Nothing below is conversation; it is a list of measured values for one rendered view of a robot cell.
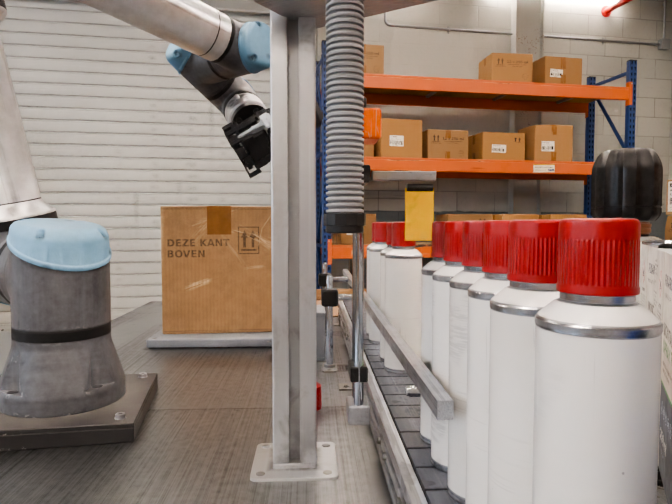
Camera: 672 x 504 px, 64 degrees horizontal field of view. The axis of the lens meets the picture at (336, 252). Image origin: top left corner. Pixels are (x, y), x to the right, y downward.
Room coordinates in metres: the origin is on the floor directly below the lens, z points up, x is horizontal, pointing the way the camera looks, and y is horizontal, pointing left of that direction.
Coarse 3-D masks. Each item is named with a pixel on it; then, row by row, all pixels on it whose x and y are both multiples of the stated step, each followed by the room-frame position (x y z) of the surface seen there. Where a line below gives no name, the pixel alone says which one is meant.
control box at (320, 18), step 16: (256, 0) 0.51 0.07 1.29; (272, 0) 0.50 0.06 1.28; (288, 0) 0.50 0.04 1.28; (304, 0) 0.50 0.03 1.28; (320, 0) 0.50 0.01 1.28; (368, 0) 0.50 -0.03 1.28; (384, 0) 0.50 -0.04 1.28; (400, 0) 0.50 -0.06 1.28; (416, 0) 0.50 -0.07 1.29; (432, 0) 0.50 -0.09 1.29; (288, 16) 0.54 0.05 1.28; (304, 16) 0.54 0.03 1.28; (320, 16) 0.54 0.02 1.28; (368, 16) 0.54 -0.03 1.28
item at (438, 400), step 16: (368, 304) 0.81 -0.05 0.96; (384, 320) 0.67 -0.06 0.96; (384, 336) 0.63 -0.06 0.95; (400, 336) 0.58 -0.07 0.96; (400, 352) 0.51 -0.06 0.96; (416, 368) 0.45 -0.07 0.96; (416, 384) 0.44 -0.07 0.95; (432, 384) 0.40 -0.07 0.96; (432, 400) 0.38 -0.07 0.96; (448, 400) 0.37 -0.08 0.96; (448, 416) 0.37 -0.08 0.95
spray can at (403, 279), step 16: (400, 224) 0.73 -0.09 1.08; (400, 240) 0.73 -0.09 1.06; (400, 256) 0.72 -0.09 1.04; (416, 256) 0.73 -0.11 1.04; (400, 272) 0.72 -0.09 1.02; (416, 272) 0.73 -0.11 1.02; (400, 288) 0.72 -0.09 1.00; (416, 288) 0.73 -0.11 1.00; (400, 304) 0.72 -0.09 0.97; (416, 304) 0.73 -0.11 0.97; (400, 320) 0.72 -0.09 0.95; (416, 320) 0.73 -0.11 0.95; (416, 336) 0.73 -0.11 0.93; (416, 352) 0.73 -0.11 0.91; (384, 368) 0.75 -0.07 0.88; (400, 368) 0.72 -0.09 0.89
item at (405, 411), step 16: (368, 336) 0.97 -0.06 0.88; (368, 352) 0.85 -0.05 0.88; (384, 384) 0.68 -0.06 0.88; (400, 384) 0.68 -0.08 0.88; (384, 400) 0.67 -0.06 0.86; (400, 400) 0.61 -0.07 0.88; (416, 400) 0.61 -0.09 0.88; (400, 416) 0.56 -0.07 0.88; (416, 416) 0.56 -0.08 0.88; (400, 432) 0.52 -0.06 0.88; (416, 432) 0.52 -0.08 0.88; (416, 448) 0.48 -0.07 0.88; (416, 464) 0.45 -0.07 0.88; (432, 464) 0.45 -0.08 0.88; (432, 480) 0.42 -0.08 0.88; (432, 496) 0.39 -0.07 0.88; (448, 496) 0.39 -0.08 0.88
